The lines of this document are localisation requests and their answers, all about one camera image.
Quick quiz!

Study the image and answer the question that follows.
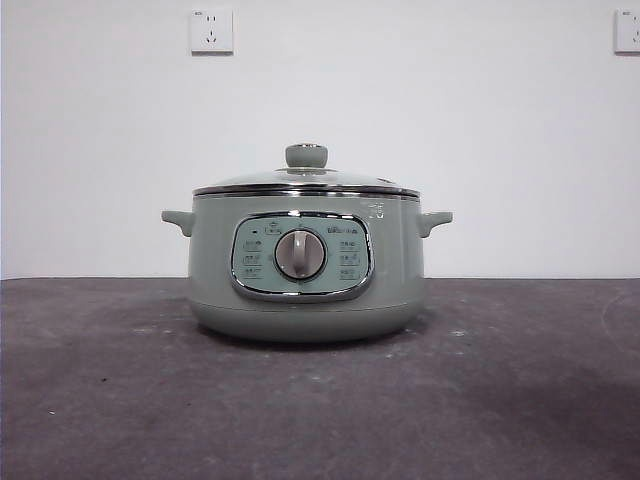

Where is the glass lid with green knob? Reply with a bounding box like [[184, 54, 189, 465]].
[[192, 143, 419, 198]]

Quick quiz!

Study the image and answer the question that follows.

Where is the pale green electric cooking pot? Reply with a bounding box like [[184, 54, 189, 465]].
[[160, 192, 454, 345]]

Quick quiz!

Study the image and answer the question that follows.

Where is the white wall socket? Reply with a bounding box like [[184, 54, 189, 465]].
[[189, 8, 235, 57], [613, 8, 640, 56]]

